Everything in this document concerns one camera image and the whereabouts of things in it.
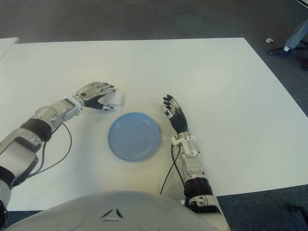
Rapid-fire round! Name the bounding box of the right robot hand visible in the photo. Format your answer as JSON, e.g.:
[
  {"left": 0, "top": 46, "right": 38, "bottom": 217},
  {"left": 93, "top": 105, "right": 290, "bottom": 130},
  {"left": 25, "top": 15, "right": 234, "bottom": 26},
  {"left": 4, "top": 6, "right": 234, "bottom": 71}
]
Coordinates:
[{"left": 160, "top": 94, "right": 190, "bottom": 133}]

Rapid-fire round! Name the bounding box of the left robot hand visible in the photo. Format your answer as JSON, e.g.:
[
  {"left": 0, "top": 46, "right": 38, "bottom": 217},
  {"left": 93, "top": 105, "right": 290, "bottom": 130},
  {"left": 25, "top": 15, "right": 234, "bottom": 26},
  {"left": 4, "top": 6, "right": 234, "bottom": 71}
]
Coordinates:
[{"left": 75, "top": 81, "right": 117, "bottom": 112}]

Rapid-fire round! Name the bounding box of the white charger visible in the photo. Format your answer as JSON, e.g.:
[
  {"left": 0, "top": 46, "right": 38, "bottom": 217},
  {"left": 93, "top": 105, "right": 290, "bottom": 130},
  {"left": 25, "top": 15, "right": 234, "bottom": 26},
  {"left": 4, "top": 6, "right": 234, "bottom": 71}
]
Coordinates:
[{"left": 105, "top": 92, "right": 125, "bottom": 110}]

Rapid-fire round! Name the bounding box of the blue plate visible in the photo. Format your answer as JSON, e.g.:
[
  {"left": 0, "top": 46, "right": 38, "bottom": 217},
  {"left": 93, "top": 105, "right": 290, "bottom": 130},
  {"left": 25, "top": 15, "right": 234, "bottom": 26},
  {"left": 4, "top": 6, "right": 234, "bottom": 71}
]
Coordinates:
[{"left": 107, "top": 112, "right": 161, "bottom": 163}]

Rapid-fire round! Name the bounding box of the white side table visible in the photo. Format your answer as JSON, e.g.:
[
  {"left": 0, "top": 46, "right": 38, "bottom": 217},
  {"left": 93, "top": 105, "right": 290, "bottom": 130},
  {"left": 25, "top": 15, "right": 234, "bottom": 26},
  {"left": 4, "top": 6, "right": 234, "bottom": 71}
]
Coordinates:
[{"left": 0, "top": 37, "right": 19, "bottom": 61}]

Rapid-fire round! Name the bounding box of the grey robot torso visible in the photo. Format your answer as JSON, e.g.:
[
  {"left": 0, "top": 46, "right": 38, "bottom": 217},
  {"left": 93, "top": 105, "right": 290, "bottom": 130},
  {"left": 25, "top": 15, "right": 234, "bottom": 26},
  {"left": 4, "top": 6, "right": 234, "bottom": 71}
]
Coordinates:
[{"left": 4, "top": 191, "right": 222, "bottom": 231}]

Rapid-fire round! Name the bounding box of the dark shoe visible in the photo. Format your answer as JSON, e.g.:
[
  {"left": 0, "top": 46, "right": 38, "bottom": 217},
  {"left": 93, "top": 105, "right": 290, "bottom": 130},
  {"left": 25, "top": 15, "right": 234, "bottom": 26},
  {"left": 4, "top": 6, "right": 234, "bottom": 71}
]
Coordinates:
[{"left": 268, "top": 47, "right": 295, "bottom": 57}]

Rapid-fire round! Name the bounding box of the black chair base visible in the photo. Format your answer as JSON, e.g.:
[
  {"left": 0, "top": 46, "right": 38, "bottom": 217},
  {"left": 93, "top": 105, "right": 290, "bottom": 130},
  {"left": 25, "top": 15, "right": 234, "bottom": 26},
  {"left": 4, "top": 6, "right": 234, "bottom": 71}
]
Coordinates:
[{"left": 295, "top": 43, "right": 308, "bottom": 71}]

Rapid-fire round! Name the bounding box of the grey trouser leg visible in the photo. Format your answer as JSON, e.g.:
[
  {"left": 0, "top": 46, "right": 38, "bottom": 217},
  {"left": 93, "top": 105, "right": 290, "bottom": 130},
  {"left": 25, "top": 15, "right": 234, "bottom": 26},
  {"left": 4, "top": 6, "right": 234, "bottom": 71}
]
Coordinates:
[{"left": 284, "top": 20, "right": 308, "bottom": 51}]

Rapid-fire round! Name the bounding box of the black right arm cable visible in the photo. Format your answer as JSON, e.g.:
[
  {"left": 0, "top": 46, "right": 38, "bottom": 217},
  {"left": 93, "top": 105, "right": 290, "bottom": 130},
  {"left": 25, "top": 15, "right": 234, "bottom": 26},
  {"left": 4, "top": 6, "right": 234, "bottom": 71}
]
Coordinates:
[{"left": 157, "top": 141, "right": 187, "bottom": 194}]

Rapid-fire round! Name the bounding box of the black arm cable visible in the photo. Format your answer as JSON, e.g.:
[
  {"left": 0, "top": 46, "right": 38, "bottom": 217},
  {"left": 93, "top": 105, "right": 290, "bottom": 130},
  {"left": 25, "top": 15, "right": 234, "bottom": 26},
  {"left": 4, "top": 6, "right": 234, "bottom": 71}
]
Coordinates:
[
  {"left": 157, "top": 141, "right": 187, "bottom": 194},
  {"left": 12, "top": 122, "right": 72, "bottom": 186}
]

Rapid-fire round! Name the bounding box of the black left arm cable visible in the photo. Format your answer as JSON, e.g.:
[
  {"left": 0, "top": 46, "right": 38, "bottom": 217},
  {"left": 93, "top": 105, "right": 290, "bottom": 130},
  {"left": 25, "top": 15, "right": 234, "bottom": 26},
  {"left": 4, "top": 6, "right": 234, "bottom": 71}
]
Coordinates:
[{"left": 12, "top": 122, "right": 72, "bottom": 186}]

